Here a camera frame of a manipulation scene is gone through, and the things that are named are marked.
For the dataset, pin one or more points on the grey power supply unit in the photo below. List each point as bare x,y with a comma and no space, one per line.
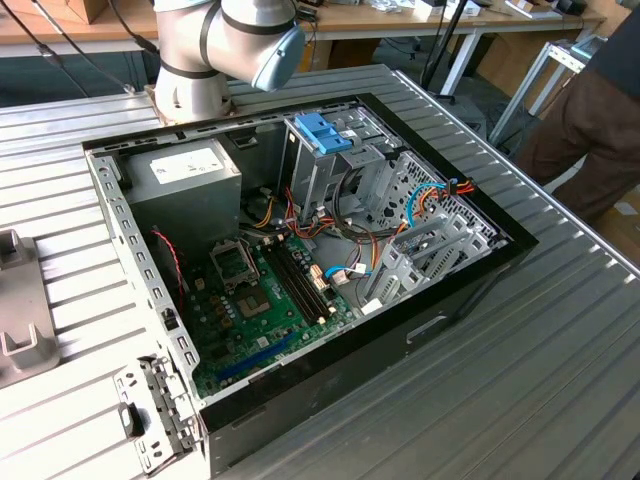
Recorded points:
185,205

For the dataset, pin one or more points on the person in dark shirt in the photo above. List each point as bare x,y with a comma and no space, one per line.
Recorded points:
590,135

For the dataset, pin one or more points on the black tripod stand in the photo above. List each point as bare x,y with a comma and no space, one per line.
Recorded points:
450,37

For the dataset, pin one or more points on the brown cardboard box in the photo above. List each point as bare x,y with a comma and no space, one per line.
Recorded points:
60,7
510,60

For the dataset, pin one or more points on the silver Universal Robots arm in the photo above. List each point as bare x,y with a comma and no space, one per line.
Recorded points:
190,90

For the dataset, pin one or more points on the grey metal slot bracket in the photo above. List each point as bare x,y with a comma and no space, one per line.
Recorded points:
130,387

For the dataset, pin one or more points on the blue expansion slot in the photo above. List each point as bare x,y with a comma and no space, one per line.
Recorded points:
255,359

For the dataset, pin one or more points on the CPU socket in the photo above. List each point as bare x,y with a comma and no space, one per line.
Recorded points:
232,264

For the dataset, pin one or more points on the blue plastic drive rail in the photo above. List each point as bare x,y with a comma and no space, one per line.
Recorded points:
320,132

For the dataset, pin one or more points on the pale blue teach pendant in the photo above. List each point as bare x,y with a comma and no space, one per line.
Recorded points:
587,47

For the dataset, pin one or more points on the wooden desk white frame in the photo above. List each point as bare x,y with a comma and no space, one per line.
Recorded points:
100,30
400,20

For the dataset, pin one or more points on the black RAM slot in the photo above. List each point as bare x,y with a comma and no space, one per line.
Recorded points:
291,286
306,278

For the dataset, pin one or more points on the square chipset chip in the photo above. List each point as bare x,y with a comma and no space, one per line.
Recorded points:
254,306

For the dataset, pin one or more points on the grey parts rack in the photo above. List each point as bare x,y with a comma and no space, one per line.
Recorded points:
25,310

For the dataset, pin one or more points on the black plastic latch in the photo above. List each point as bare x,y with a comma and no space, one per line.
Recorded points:
131,420

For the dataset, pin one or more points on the green motherboard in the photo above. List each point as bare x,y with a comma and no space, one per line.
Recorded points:
280,332

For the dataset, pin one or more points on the grey metal disk bay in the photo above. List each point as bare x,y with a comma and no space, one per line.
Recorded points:
400,280

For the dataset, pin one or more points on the black PC case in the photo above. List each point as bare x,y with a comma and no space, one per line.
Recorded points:
350,360

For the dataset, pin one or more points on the grey metal drive cage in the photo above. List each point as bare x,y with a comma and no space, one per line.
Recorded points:
320,180

